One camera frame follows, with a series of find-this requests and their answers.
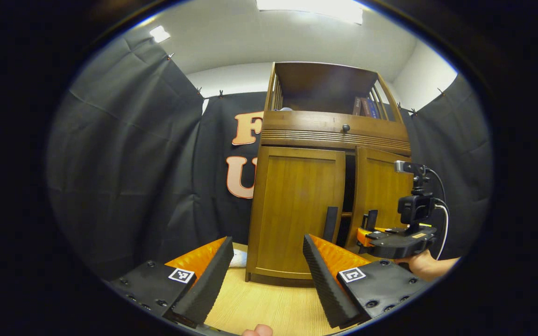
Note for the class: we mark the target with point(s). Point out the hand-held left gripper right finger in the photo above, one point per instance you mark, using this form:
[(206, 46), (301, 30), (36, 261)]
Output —
[(322, 284)]

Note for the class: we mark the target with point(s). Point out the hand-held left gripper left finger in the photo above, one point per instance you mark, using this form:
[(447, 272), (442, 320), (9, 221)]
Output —
[(213, 280)]

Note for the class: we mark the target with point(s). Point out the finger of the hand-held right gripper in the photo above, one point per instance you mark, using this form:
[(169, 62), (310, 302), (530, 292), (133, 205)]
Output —
[(364, 235)]

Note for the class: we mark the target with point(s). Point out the wooden shoe cabinet door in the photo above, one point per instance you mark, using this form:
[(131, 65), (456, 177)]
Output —
[(292, 210), (381, 186)]

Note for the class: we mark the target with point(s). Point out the wooden double-door shoe cabinet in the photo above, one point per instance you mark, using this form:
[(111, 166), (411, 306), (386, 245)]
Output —
[(306, 122)]

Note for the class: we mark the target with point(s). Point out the white crumpled object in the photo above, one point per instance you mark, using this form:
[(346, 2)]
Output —
[(238, 258)]

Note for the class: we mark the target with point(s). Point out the dark blue book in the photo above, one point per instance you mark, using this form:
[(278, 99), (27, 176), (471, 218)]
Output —
[(372, 108)]

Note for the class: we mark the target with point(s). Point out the dark brown book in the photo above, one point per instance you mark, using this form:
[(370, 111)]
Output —
[(358, 106)]

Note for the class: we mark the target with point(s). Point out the black backdrop cloth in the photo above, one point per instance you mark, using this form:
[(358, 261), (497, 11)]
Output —
[(124, 163)]

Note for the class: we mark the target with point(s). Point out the large ceiling light panel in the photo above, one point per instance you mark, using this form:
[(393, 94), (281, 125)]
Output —
[(315, 8)]

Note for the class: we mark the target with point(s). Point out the small ceiling light panel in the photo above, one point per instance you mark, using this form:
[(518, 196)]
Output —
[(160, 34)]

